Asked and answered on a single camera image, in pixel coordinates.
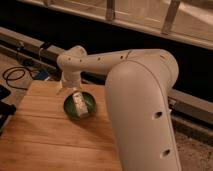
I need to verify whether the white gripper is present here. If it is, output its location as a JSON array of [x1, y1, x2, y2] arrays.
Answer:
[[56, 71, 82, 94]]

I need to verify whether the white plastic bottle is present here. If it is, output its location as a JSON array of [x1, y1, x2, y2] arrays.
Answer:
[[72, 92, 88, 118]]

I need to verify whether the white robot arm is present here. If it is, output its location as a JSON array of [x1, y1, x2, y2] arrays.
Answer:
[[57, 46, 182, 171]]

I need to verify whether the green ceramic bowl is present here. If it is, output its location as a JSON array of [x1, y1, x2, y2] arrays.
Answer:
[[63, 92, 96, 120]]

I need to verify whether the blue box on floor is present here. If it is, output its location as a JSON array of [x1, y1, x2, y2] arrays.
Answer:
[[34, 70, 49, 80]]

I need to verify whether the black device at left edge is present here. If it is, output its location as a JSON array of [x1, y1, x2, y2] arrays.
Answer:
[[0, 84, 16, 136]]

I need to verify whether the black coiled cable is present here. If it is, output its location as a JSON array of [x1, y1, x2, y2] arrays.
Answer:
[[2, 65, 35, 91]]

